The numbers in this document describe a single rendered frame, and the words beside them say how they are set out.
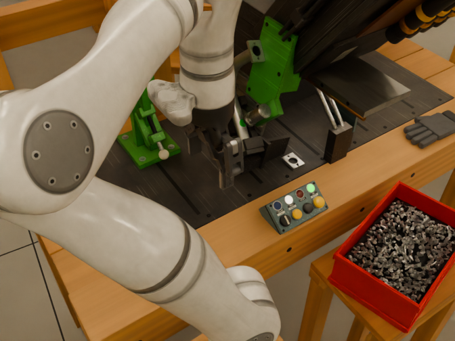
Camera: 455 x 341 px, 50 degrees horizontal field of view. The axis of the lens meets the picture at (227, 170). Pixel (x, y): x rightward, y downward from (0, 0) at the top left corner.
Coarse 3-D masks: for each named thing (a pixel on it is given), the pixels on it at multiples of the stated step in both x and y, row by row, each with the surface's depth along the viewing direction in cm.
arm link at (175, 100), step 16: (160, 80) 66; (192, 80) 62; (208, 80) 62; (224, 80) 63; (160, 96) 64; (176, 96) 64; (192, 96) 64; (208, 96) 63; (224, 96) 64; (176, 112) 61
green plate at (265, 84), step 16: (272, 32) 118; (272, 48) 119; (288, 48) 114; (256, 64) 125; (272, 64) 120; (288, 64) 117; (256, 80) 126; (272, 80) 121; (288, 80) 122; (256, 96) 127; (272, 96) 122
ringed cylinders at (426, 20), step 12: (432, 0) 101; (444, 0) 98; (420, 12) 104; (432, 12) 102; (444, 12) 106; (396, 24) 111; (408, 24) 108; (420, 24) 107; (432, 24) 115; (396, 36) 112; (408, 36) 116
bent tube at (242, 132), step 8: (256, 40) 121; (248, 48) 120; (256, 48) 122; (240, 56) 124; (248, 56) 122; (256, 56) 120; (240, 64) 126; (240, 112) 131; (240, 128) 130; (240, 136) 130; (248, 136) 131
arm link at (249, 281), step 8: (232, 272) 68; (240, 272) 68; (248, 272) 68; (256, 272) 69; (240, 280) 67; (248, 280) 67; (256, 280) 68; (240, 288) 66; (248, 288) 66; (256, 288) 66; (264, 288) 68; (248, 296) 65; (256, 296) 65; (264, 296) 66
